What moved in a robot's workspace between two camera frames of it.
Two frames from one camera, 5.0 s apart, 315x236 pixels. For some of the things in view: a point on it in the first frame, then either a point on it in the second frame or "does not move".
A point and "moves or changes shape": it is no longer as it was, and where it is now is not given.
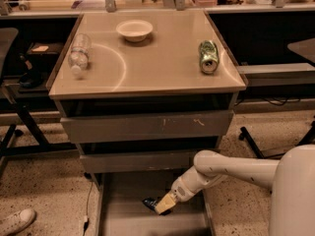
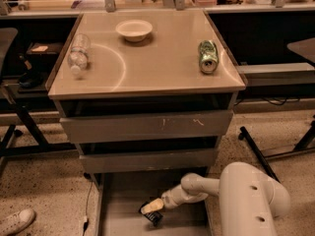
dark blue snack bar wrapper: (152, 203) moves or changes shape
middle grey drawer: (115, 162) does not move
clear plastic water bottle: (78, 58) does not move
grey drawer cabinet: (139, 93) does not move
